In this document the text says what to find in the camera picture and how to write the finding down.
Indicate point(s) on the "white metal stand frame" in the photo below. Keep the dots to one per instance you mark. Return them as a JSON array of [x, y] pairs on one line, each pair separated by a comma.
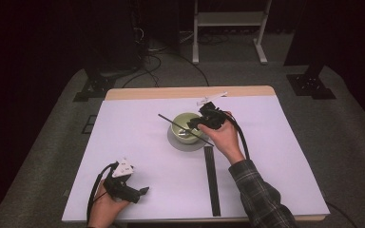
[[229, 19]]

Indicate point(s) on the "green ceramic bowl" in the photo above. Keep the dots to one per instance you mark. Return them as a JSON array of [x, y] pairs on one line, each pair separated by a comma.
[[180, 122]]

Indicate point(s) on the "black stand base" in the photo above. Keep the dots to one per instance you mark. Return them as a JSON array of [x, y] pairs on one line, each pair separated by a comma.
[[310, 85], [93, 88]]

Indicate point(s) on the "person's left hand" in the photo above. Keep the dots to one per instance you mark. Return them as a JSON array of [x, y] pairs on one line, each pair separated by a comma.
[[106, 210]]

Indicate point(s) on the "person's right hand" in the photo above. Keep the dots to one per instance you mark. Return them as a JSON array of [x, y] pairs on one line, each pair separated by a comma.
[[226, 139]]

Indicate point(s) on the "white table mat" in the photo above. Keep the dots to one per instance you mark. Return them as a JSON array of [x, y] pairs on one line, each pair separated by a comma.
[[139, 142]]

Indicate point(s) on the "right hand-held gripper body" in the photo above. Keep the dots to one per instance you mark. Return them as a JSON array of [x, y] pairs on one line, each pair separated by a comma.
[[214, 117]]

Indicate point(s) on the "round grey coaster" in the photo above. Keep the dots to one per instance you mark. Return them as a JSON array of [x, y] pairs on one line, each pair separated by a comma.
[[174, 142]]

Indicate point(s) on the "black chopstick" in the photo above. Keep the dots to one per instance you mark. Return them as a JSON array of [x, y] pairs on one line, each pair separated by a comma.
[[212, 180], [209, 180], [216, 180], [174, 123]]

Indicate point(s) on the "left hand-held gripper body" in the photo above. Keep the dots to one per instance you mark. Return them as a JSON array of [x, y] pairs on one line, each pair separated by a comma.
[[123, 169]]

